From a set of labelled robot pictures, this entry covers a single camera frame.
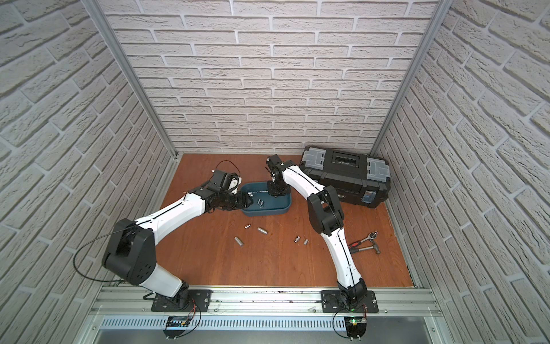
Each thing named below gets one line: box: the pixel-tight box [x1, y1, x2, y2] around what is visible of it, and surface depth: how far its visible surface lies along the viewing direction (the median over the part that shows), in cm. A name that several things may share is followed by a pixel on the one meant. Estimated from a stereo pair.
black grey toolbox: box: [299, 146, 392, 209], surface depth 92 cm
